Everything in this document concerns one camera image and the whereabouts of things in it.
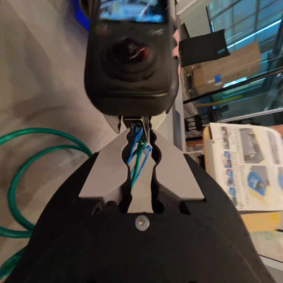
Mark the wooden document stand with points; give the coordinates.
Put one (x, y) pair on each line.
(258, 221)

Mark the cardboard box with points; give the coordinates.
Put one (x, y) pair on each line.
(232, 66)

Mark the black ethernet switch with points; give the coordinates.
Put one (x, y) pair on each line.
(132, 121)

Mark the black equipment cart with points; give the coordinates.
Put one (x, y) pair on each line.
(196, 121)

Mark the black office chair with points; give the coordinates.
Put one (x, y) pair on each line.
(203, 48)

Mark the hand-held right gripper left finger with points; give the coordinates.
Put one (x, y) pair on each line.
(104, 176)

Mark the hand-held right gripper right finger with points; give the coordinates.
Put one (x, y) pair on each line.
(176, 176)

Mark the blue plastic bin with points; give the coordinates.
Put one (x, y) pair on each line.
(80, 15)

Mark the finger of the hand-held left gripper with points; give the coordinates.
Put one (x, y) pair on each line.
(112, 121)
(158, 121)

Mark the printed instruction sheet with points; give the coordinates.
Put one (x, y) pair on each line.
(243, 168)

